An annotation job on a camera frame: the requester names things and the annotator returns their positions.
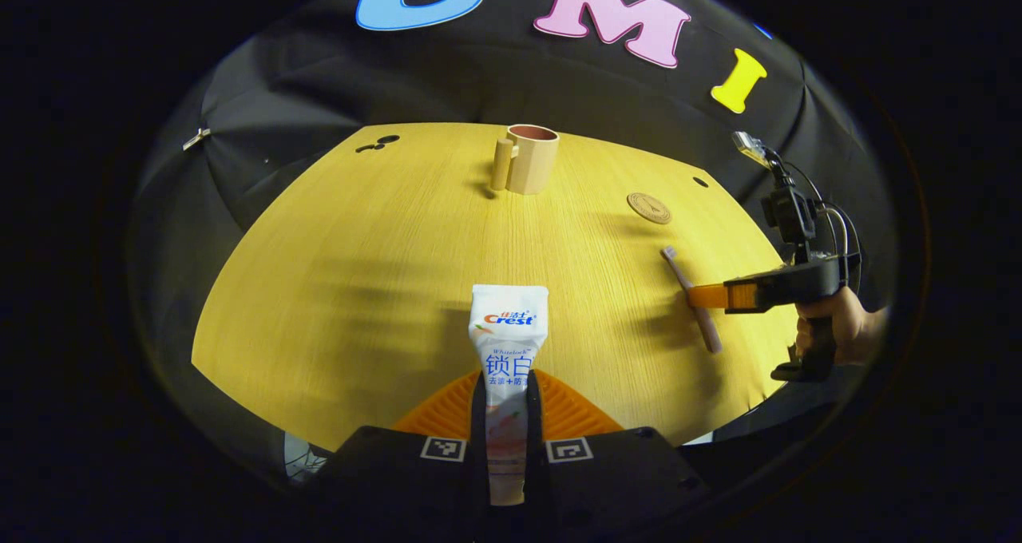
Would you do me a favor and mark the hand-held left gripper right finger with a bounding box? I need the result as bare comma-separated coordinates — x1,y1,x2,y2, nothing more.
527,370,711,543

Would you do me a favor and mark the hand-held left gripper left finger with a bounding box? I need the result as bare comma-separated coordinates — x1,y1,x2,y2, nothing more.
315,370,489,543

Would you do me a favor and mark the pink toothbrush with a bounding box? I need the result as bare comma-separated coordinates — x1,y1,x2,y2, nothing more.
660,246,723,354

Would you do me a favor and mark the white toothpaste tube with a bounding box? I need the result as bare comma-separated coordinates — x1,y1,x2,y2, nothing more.
469,284,550,506

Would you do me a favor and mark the round wooden coaster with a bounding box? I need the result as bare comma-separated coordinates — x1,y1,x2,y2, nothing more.
627,192,673,225

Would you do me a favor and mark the beige cup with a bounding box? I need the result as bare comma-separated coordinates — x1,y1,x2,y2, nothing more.
490,124,560,196

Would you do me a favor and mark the black backdrop cloth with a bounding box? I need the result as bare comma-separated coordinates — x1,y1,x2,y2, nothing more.
132,0,895,464

